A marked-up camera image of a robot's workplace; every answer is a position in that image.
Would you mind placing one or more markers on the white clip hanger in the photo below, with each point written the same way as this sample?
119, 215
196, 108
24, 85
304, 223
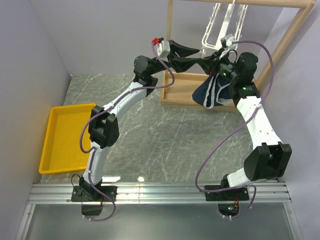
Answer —
242, 11

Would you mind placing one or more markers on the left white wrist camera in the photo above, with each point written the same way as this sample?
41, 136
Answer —
162, 46

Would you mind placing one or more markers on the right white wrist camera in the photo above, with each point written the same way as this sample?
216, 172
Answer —
228, 44

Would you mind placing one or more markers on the yellow plastic tray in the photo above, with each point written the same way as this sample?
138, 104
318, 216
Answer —
61, 151

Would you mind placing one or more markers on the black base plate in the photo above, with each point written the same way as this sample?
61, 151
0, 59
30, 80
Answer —
80, 195
240, 194

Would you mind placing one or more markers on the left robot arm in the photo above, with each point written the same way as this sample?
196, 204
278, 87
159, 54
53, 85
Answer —
103, 125

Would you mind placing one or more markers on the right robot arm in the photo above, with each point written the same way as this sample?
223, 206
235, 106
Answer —
270, 156

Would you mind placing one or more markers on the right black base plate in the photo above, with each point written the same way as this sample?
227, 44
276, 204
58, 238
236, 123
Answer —
240, 194

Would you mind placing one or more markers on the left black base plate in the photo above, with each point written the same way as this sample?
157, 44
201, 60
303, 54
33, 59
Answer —
80, 195

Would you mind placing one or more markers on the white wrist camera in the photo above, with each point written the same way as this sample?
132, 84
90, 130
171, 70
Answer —
162, 46
228, 44

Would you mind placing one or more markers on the aluminium rail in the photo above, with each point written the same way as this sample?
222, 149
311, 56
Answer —
141, 193

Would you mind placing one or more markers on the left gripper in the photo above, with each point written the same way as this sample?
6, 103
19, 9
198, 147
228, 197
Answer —
180, 64

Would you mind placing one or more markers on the navy blue underwear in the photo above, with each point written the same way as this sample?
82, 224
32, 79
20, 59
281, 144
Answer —
213, 92

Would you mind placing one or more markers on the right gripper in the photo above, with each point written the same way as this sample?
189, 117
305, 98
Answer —
210, 63

